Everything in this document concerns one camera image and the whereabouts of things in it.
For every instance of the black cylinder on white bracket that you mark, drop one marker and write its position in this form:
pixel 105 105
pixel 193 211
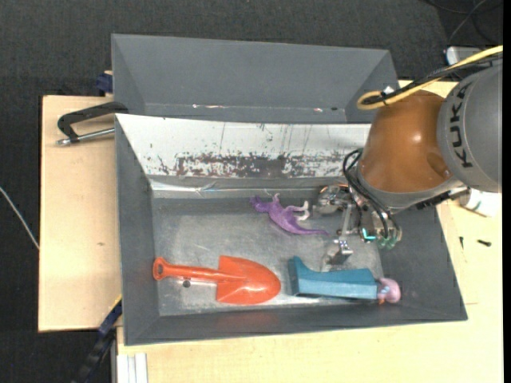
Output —
pixel 479 204

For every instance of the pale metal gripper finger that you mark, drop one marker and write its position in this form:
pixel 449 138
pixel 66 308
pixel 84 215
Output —
pixel 339 255

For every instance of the grey metal bin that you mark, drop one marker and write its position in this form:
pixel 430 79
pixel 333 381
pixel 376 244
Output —
pixel 239 234

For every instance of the pale wood flat board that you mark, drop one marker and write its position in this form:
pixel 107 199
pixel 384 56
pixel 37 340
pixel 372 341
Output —
pixel 76 214

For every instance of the orange toy shovel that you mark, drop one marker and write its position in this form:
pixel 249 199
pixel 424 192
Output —
pixel 243 279

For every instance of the teal dispenser with pink head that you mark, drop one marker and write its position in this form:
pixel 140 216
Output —
pixel 335 283

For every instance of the small black screw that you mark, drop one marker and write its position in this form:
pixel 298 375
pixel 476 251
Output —
pixel 485 243

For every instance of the purple toy dinosaur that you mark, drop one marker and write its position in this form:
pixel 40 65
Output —
pixel 283 218

